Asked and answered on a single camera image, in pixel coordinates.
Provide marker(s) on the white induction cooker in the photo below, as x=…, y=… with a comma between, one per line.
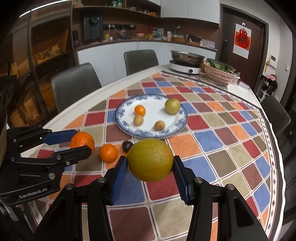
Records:
x=173, y=65

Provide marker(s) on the large orange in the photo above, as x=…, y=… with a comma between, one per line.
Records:
x=108, y=153
x=82, y=139

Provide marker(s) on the brown kiwi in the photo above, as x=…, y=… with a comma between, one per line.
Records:
x=138, y=120
x=159, y=125

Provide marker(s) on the white upper cabinet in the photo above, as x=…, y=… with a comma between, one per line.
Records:
x=203, y=10

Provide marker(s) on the black water dispenser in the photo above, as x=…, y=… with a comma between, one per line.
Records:
x=93, y=27

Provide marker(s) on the far grey dining chair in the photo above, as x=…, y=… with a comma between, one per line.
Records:
x=139, y=60

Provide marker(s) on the yellow-green pear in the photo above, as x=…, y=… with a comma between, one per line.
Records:
x=150, y=160
x=172, y=106

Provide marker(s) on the small orange mandarin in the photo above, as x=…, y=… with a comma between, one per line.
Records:
x=140, y=110

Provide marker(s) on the dark brown door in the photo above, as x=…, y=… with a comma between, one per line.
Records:
x=250, y=69

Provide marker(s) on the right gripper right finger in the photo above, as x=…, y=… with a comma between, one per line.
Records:
x=236, y=220

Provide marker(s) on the grey dining chair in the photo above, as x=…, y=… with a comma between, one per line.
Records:
x=139, y=60
x=73, y=84

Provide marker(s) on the pink basket of greens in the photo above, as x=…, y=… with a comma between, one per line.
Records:
x=219, y=72

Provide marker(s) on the red fu door poster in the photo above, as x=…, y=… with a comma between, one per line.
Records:
x=242, y=40

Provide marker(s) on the dark plum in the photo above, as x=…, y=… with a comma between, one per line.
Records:
x=126, y=146

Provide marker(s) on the large orange front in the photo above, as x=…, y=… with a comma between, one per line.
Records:
x=108, y=153

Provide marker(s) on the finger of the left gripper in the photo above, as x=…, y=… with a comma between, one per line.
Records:
x=70, y=156
x=58, y=137

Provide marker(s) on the white counter cabinet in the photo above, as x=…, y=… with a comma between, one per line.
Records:
x=110, y=61

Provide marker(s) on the colourful checkered table mat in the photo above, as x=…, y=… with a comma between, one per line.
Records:
x=227, y=139

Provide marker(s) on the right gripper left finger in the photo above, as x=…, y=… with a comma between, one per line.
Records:
x=63, y=220

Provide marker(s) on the right side grey chair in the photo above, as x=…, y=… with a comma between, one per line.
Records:
x=276, y=114

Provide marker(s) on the near grey dining chair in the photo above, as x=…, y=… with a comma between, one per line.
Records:
x=73, y=84

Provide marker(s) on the steel wok pan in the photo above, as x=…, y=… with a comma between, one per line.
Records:
x=186, y=58

